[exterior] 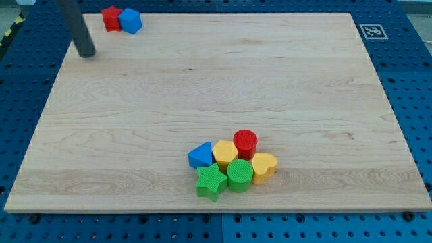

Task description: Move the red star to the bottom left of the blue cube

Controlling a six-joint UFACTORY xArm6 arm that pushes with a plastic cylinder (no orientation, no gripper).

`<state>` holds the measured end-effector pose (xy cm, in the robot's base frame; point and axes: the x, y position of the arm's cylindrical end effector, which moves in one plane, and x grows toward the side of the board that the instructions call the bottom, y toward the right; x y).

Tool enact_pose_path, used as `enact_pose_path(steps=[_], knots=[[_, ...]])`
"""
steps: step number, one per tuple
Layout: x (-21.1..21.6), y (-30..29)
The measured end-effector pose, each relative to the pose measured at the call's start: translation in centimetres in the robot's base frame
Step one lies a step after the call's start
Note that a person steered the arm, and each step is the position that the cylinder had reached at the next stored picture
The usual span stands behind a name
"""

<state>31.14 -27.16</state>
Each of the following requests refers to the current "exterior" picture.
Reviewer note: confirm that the yellow hexagon block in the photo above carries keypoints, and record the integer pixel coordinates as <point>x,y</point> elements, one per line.
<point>224,153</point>

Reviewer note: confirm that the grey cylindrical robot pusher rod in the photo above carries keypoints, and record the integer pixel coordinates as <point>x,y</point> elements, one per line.
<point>76,24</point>

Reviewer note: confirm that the red cylinder block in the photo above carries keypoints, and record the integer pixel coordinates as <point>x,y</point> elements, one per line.
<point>246,142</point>

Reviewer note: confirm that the green cylinder block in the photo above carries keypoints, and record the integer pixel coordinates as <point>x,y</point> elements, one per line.
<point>240,174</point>

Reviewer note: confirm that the blue cube block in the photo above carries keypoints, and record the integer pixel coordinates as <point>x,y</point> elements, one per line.
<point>130,21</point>

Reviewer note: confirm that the green star block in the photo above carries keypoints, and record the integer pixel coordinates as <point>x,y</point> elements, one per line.
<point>211,182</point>

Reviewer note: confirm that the light wooden board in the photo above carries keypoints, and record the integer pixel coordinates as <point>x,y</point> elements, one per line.
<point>116,129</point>

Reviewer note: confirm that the blue triangle block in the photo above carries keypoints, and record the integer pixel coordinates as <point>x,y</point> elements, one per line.
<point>201,156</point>

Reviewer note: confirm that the red star block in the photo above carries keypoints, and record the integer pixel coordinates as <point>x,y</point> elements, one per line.
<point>110,18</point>

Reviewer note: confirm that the white fiducial marker tag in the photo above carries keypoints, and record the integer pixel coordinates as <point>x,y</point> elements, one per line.
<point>372,32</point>

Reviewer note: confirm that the yellow heart block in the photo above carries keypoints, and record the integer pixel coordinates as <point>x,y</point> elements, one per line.
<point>264,165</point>

